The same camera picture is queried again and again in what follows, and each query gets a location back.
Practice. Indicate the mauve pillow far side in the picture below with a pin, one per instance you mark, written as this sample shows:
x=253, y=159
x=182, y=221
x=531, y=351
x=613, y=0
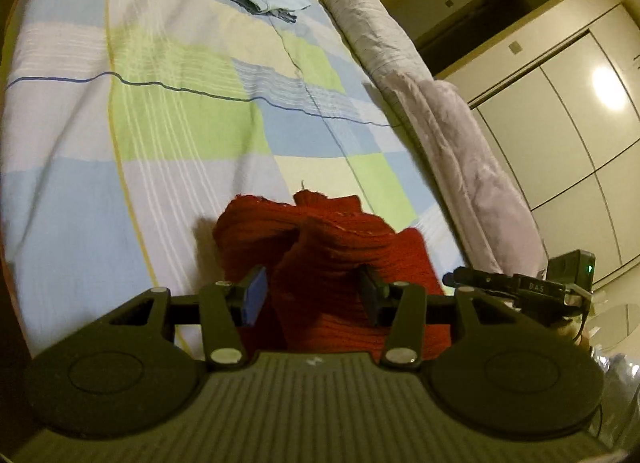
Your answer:
x=493, y=222

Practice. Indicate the beige wardrobe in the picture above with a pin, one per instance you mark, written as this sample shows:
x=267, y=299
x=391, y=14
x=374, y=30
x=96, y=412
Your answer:
x=567, y=131

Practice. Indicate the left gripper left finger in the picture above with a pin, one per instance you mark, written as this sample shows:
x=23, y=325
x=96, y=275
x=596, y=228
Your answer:
x=225, y=307

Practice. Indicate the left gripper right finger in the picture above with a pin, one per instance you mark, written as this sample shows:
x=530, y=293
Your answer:
x=400, y=306

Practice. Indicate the red patterned knit sweater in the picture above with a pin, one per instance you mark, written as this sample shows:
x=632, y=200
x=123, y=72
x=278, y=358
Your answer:
x=310, y=250

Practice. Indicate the checkered bed sheet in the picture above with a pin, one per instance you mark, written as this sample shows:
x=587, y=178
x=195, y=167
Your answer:
x=127, y=126

